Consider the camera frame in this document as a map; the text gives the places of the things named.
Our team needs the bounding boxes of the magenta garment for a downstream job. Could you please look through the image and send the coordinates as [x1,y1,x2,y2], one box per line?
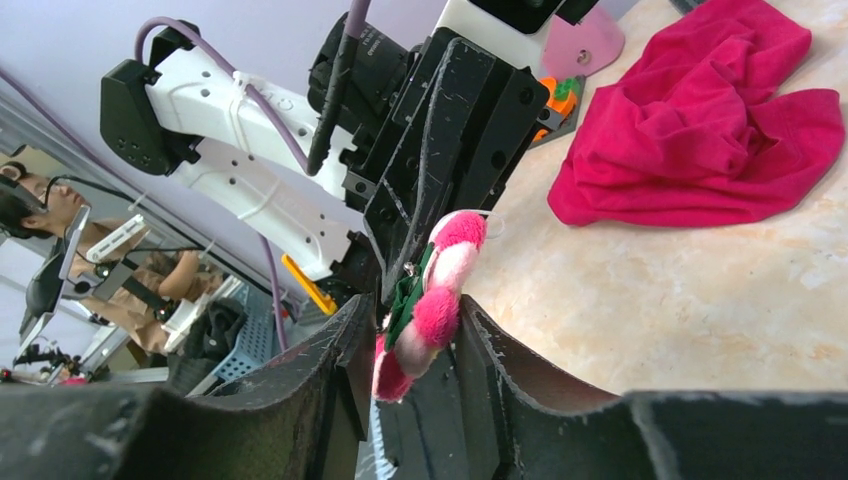
[547,1,846,228]

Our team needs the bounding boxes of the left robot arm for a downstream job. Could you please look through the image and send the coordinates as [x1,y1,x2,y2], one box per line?
[100,1,552,301]

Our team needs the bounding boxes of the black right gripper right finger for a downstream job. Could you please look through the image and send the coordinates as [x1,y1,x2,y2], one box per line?
[456,296,847,479]

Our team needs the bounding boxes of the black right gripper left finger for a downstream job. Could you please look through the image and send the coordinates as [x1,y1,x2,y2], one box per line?
[1,295,375,479]

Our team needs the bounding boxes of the orange plastic toy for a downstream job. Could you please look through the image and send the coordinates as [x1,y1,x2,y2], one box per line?
[532,75,586,147]

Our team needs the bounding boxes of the pink plastic piece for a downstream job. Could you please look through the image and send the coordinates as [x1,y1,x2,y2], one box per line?
[542,6,625,80]

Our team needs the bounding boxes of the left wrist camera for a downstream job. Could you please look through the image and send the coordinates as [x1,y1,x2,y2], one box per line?
[435,0,597,74]

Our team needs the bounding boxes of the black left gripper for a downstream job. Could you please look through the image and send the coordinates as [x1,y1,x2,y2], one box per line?
[336,23,549,305]

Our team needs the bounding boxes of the pink flower brooch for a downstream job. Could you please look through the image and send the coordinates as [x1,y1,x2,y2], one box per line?
[372,209,505,403]

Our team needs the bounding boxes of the dark grey building baseplate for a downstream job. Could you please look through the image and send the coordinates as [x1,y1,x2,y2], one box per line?
[669,0,705,16]

